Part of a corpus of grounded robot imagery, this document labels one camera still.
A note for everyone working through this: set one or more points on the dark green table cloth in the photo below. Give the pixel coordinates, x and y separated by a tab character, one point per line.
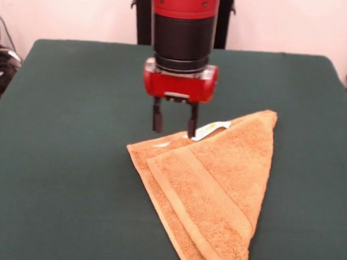
57	158

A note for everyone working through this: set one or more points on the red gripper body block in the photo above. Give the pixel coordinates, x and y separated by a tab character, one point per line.
176	86

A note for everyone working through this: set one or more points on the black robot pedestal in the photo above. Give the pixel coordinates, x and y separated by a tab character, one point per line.
222	21

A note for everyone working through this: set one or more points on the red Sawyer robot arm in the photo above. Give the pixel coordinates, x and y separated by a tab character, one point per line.
182	27

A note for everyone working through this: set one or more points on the tan terry towel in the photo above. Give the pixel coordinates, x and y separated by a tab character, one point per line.
217	182

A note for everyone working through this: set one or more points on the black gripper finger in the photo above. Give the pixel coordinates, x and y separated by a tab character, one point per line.
192	119
158	114

